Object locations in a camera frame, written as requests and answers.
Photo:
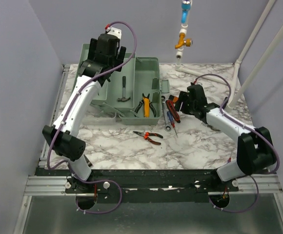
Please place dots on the orange long nose pliers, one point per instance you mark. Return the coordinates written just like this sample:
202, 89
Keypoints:
147, 136

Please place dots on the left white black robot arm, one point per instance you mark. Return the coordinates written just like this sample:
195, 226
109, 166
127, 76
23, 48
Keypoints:
62, 135

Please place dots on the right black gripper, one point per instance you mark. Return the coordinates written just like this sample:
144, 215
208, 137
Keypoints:
183, 97

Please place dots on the orange black brush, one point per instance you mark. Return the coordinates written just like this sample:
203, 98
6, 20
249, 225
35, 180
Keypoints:
174, 99

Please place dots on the aluminium rail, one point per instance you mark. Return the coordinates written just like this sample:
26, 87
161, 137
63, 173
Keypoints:
45, 186

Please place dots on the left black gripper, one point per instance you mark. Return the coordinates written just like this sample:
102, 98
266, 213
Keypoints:
92, 49

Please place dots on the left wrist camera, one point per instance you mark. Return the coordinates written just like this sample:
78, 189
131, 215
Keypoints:
114, 31

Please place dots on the black mounting rail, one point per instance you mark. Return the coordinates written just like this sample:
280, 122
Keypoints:
150, 186

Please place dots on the green tool box clear lid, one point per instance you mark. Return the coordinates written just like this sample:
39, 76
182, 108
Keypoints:
142, 76

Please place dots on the blue handle screwdriver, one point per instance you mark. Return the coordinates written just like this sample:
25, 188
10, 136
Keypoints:
172, 122

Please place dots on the silver ratchet wrench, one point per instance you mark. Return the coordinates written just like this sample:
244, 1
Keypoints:
164, 110

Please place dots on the small black claw hammer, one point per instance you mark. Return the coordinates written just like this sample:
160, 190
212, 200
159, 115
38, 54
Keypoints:
123, 98

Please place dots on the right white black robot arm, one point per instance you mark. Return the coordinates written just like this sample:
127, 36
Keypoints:
255, 150

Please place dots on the white pvc pipe frame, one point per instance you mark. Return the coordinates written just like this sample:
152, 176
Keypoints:
187, 6

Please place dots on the orange box cutter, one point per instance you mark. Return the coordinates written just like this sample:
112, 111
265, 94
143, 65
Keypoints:
146, 104

